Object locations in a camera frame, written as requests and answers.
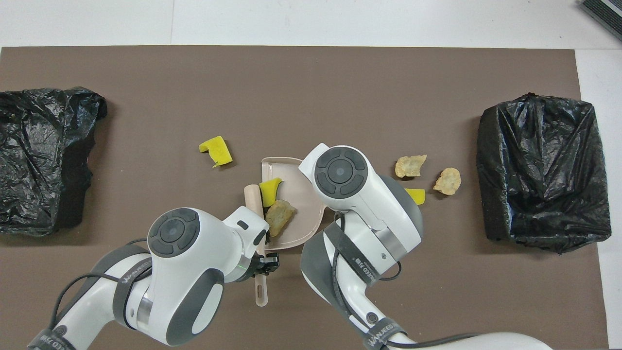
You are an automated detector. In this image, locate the dark ridged object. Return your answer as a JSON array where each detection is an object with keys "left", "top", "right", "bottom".
[{"left": 581, "top": 0, "right": 622, "bottom": 42}]

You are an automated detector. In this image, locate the beige hand brush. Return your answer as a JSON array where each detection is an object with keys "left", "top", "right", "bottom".
[{"left": 243, "top": 184, "right": 269, "bottom": 307}]

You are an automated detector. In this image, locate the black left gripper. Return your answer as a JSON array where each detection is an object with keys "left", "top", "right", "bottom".
[{"left": 250, "top": 254, "right": 281, "bottom": 279}]

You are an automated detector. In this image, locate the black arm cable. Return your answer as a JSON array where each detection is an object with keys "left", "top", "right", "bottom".
[
  {"left": 333, "top": 214, "right": 486, "bottom": 348},
  {"left": 49, "top": 238, "right": 149, "bottom": 331}
]

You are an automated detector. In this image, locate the bin with black bag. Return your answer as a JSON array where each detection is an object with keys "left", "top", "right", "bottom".
[
  {"left": 476, "top": 92, "right": 612, "bottom": 255},
  {"left": 0, "top": 87, "right": 108, "bottom": 237}
]

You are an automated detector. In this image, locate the beige plastic dustpan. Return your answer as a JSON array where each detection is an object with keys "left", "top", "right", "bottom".
[{"left": 261, "top": 157, "right": 327, "bottom": 251}]

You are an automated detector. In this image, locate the tan sponge chunk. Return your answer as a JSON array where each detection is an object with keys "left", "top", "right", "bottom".
[{"left": 265, "top": 199, "right": 297, "bottom": 238}]

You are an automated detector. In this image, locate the brown table mat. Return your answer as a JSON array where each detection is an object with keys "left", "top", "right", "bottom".
[{"left": 0, "top": 45, "right": 609, "bottom": 350}]

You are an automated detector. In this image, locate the pale crumpled chip piece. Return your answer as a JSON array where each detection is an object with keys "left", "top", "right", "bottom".
[
  {"left": 433, "top": 167, "right": 462, "bottom": 196},
  {"left": 394, "top": 155, "right": 428, "bottom": 178}
]

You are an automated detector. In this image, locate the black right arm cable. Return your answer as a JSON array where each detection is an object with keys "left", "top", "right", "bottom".
[{"left": 333, "top": 214, "right": 486, "bottom": 348}]

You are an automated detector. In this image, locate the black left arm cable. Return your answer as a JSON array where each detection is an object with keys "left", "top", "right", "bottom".
[{"left": 49, "top": 238, "right": 149, "bottom": 331}]

